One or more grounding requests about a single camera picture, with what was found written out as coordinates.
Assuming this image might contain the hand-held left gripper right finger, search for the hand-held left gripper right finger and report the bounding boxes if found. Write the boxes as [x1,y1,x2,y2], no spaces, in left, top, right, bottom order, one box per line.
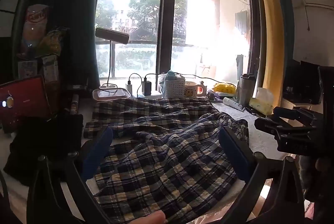
[219,127,306,224]

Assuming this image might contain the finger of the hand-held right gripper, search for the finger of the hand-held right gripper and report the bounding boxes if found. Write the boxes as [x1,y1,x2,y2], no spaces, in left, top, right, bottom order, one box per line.
[273,107,317,123]
[254,118,315,137]

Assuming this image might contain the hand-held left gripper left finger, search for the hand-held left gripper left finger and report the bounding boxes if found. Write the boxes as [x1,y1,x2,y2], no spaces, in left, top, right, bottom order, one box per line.
[26,126,114,224]

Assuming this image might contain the plaid pants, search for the plaid pants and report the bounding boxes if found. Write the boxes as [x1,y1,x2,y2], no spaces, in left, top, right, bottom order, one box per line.
[83,97,249,223]

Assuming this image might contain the white textured table cover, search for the white textured table cover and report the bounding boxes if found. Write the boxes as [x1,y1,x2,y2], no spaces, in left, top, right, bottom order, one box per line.
[5,99,295,224]

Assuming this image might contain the yellow tissue pack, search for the yellow tissue pack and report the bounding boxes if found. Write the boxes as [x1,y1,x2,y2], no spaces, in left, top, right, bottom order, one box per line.
[249,88,274,115]

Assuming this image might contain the black box device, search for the black box device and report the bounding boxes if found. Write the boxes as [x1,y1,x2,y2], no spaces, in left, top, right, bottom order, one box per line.
[283,60,323,104]

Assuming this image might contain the white tube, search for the white tube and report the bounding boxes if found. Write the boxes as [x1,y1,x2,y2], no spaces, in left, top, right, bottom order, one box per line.
[223,97,247,112]

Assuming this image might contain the steel thermos bottle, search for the steel thermos bottle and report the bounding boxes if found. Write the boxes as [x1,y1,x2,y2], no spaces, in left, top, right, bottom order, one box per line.
[238,73,257,107]

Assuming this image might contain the brown paper roll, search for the brown paper roll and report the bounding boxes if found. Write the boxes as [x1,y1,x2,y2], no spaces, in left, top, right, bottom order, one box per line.
[69,94,80,115]

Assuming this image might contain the yellow snack packet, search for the yellow snack packet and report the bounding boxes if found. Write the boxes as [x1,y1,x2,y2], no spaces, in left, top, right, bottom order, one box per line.
[213,82,237,95]

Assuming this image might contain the beige lidded food container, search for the beige lidded food container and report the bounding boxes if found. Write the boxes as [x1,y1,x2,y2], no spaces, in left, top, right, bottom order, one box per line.
[92,88,131,102]

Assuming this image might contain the black cloth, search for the black cloth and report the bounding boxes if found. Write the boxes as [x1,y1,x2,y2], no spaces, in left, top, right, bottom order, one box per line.
[4,109,84,186]

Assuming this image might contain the small dark green item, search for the small dark green item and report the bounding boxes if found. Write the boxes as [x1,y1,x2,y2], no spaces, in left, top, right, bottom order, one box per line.
[207,91,225,102]

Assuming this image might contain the white cartoon mug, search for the white cartoon mug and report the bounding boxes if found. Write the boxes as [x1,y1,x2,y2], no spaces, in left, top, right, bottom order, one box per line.
[184,81,207,98]

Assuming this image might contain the white power strip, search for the white power strip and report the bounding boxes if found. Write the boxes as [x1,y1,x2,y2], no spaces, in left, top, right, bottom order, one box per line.
[137,91,162,100]

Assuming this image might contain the dark grey charger block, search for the dark grey charger block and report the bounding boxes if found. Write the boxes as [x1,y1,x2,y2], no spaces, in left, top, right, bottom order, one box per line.
[142,81,152,96]

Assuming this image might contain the yellow curtain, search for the yellow curtain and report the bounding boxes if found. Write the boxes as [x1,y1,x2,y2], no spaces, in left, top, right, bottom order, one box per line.
[249,0,287,107]

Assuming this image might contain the person's leg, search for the person's leg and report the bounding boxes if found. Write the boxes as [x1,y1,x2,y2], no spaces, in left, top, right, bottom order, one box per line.
[130,211,169,224]

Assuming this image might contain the white perforated basket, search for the white perforated basket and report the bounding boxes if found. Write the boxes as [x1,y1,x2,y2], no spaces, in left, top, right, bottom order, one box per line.
[162,78,186,99]

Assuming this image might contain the clear plastic bag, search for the clear plastic bag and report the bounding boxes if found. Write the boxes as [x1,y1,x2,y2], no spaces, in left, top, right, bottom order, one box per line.
[158,80,167,98]

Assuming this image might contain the small drink carton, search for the small drink carton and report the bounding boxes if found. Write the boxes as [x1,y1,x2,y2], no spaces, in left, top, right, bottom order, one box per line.
[42,55,59,82]
[18,60,38,80]

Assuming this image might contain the hanging laundry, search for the hanging laundry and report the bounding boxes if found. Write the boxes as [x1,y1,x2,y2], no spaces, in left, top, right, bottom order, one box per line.
[235,11,249,34]

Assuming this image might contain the white desk lamp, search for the white desk lamp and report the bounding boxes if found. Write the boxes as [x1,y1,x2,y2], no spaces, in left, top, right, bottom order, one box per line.
[95,28,130,89]

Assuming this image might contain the yellow snack bag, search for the yellow snack bag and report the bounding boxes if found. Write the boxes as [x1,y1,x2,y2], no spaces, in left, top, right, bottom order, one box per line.
[39,28,67,56]

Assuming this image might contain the orange snack bag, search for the orange snack bag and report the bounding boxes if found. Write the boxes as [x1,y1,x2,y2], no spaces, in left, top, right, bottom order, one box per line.
[22,4,50,58]

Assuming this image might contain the dark curtain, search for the dark curtain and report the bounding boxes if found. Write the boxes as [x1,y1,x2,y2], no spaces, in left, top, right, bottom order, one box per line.
[16,0,110,89]

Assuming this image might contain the black charger cable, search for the black charger cable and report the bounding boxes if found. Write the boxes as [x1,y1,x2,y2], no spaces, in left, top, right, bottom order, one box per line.
[145,72,238,89]
[129,73,144,95]

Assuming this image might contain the dark window frame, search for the dark window frame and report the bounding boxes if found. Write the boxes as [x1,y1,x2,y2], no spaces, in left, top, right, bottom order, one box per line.
[94,0,261,99]

